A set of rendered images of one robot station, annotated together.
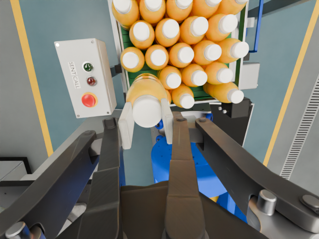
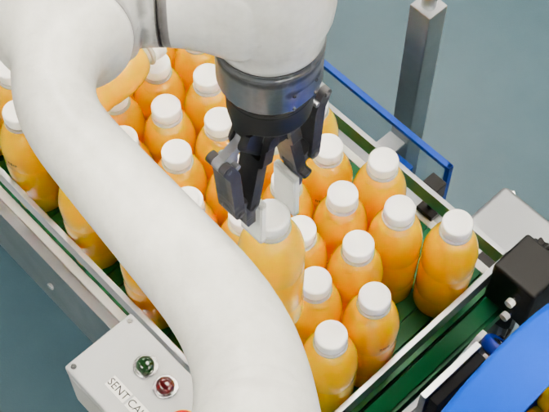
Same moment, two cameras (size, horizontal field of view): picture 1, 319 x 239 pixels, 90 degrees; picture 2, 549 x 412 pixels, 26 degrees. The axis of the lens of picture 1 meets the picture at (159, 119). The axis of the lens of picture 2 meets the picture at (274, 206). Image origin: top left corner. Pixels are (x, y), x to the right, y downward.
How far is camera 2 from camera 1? 1.05 m
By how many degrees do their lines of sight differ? 47
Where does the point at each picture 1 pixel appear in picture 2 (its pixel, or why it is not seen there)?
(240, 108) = (528, 264)
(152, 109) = (271, 207)
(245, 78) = (511, 235)
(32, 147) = not seen: outside the picture
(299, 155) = not seen: outside the picture
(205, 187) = (524, 354)
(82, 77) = (144, 392)
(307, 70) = not seen: outside the picture
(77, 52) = (113, 355)
